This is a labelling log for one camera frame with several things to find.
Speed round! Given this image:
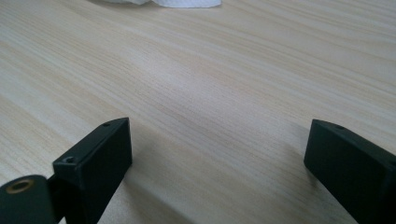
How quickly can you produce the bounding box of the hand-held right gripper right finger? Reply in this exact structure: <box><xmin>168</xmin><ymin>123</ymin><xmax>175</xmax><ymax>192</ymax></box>
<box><xmin>304</xmin><ymin>119</ymin><xmax>396</xmax><ymax>224</ymax></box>

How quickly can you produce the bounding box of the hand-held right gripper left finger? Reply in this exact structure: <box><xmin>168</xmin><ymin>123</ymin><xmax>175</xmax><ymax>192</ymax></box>
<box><xmin>52</xmin><ymin>117</ymin><xmax>133</xmax><ymax>224</ymax></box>

